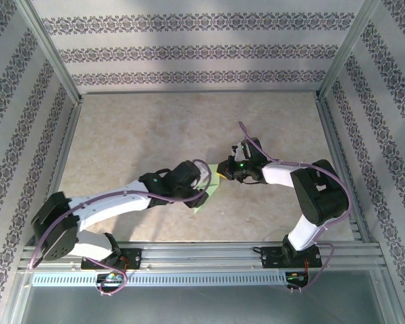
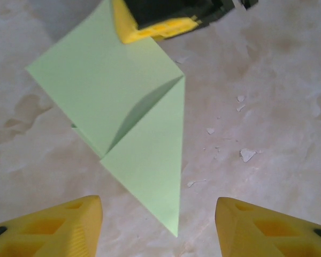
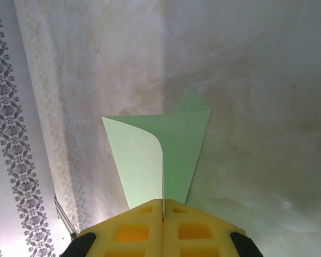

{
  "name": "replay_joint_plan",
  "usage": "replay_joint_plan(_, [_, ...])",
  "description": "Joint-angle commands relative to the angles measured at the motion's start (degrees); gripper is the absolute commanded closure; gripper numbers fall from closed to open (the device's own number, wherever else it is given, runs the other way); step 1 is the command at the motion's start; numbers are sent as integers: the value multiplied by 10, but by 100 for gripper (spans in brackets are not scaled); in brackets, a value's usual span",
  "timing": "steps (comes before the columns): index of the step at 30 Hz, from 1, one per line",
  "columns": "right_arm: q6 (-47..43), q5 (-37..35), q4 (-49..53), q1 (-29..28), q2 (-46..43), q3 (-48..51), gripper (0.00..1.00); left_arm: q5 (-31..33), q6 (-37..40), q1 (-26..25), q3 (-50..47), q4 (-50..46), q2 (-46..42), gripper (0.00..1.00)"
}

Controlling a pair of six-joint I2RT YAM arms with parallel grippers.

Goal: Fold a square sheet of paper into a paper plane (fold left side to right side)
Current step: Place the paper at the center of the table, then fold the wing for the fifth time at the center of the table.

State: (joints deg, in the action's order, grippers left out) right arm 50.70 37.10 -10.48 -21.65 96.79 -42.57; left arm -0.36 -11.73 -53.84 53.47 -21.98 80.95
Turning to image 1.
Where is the grey slotted cable duct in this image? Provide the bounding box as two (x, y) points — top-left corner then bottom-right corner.
(31, 272), (311, 288)

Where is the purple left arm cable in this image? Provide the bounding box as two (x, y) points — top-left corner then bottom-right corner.
(28, 159), (213, 296)

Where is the aluminium frame post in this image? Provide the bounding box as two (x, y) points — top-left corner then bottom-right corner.
(15, 0), (84, 107)
(315, 0), (386, 102)

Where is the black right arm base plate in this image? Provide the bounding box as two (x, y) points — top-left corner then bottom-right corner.
(261, 246), (321, 269)

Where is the aluminium side rail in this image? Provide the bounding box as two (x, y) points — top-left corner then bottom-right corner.
(315, 99), (374, 244)
(32, 103), (84, 246)

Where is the light green cloth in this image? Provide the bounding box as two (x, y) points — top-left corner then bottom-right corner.
(192, 163), (222, 215)

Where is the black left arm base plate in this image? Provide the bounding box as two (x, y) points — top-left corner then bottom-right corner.
(80, 248), (142, 271)

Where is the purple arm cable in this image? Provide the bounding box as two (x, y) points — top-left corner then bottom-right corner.
(238, 121), (354, 294)
(28, 159), (213, 296)

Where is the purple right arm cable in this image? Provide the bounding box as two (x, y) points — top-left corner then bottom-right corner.
(238, 121), (354, 294)

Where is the aluminium mounting rail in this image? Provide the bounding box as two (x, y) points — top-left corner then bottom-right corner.
(18, 241), (383, 271)

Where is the grey metal sheet panel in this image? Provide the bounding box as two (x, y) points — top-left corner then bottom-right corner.
(18, 286), (387, 324)

